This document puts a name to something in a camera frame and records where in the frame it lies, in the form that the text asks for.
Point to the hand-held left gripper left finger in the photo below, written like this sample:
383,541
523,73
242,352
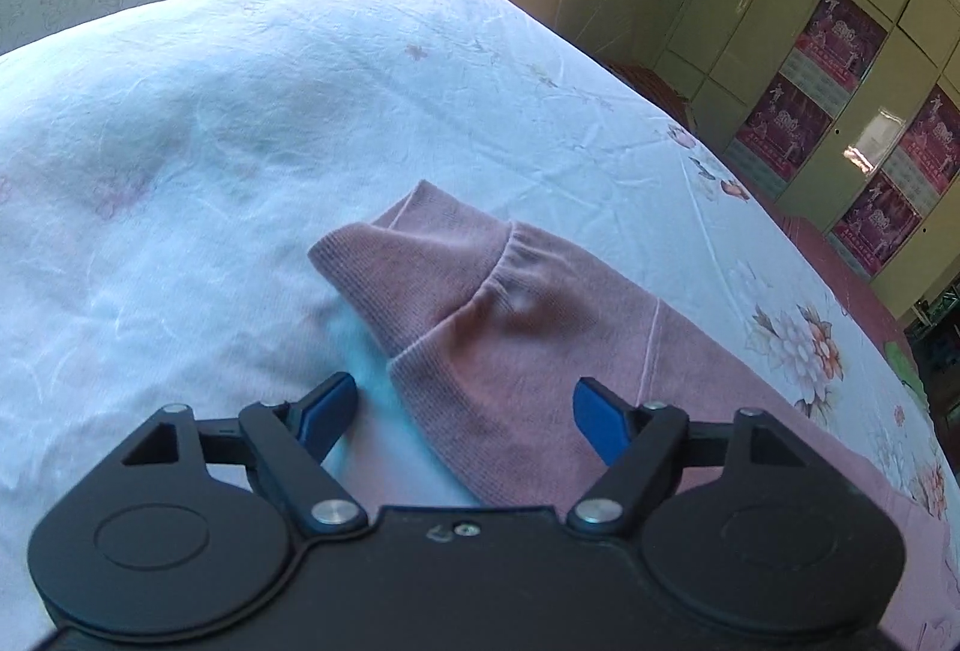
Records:
330,407

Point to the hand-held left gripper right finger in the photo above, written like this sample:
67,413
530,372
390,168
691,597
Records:
600,418

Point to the pink knit sweater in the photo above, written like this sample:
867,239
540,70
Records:
510,336

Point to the white floral bedsheet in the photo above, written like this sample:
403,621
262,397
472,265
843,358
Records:
195,171

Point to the green folded cloth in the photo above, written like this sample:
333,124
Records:
904,358

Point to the purple wall poster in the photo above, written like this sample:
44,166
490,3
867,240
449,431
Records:
877,223
937,141
780,130
844,40

